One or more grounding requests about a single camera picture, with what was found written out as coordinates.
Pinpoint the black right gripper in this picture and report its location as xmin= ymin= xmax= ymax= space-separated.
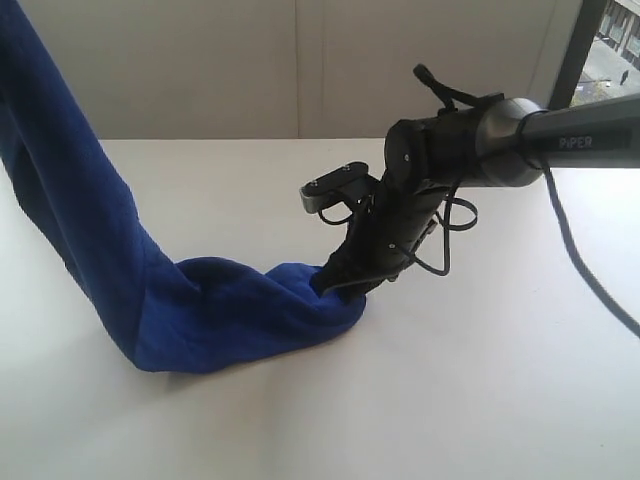
xmin=313 ymin=174 xmax=448 ymax=302

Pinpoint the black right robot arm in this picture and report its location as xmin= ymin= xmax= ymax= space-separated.
xmin=300 ymin=95 xmax=639 ymax=299

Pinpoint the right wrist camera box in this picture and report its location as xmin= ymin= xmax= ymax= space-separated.
xmin=299 ymin=161 xmax=378 ymax=214

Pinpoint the dark window frame post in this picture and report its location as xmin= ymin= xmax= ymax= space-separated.
xmin=547 ymin=0 xmax=607 ymax=110

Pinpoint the blue microfiber towel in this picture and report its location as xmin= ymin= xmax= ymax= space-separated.
xmin=1 ymin=1 xmax=366 ymax=374

